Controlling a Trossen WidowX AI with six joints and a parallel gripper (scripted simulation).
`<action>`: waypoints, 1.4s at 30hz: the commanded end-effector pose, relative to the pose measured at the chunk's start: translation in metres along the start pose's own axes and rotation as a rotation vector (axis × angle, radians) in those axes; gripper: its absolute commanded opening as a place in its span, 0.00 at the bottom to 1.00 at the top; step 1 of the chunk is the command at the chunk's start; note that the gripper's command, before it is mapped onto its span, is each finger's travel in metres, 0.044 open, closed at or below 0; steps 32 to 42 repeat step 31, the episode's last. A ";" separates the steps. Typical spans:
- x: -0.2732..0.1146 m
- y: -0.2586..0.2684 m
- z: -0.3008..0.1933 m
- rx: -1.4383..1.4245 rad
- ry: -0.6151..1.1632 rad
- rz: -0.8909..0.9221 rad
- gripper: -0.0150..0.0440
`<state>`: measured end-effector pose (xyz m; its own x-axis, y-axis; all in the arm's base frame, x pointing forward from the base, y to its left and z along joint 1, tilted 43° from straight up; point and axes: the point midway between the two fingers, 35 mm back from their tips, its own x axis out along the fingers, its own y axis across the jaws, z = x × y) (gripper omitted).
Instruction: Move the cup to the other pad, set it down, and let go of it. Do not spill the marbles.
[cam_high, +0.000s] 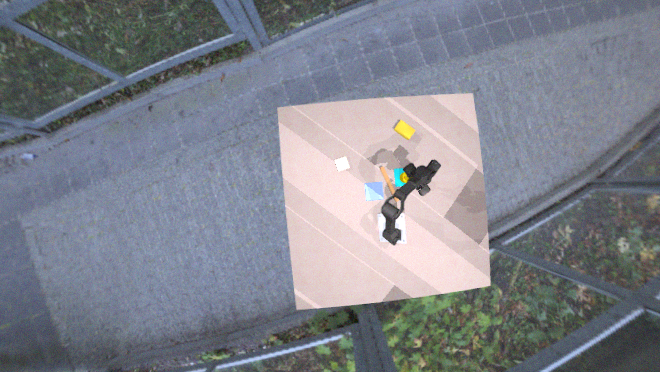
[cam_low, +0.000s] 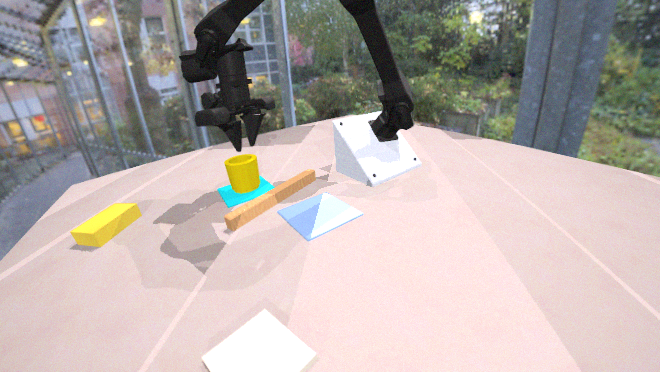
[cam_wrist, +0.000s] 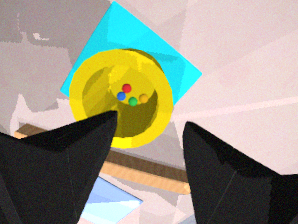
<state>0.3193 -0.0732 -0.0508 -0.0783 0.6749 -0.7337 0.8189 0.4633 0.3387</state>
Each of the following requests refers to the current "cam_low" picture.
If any yellow rectangular block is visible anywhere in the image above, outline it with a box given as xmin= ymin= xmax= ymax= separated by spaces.
xmin=70 ymin=203 xmax=142 ymax=247

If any yellow cup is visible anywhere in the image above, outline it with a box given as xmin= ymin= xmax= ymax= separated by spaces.
xmin=224 ymin=154 xmax=260 ymax=194

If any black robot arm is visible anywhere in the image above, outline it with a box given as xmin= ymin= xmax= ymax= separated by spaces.
xmin=179 ymin=0 xmax=414 ymax=142

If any light brown wooden bar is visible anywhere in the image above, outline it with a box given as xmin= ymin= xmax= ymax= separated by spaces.
xmin=224 ymin=169 xmax=316 ymax=231

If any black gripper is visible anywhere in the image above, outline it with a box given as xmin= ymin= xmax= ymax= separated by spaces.
xmin=195 ymin=74 xmax=276 ymax=152

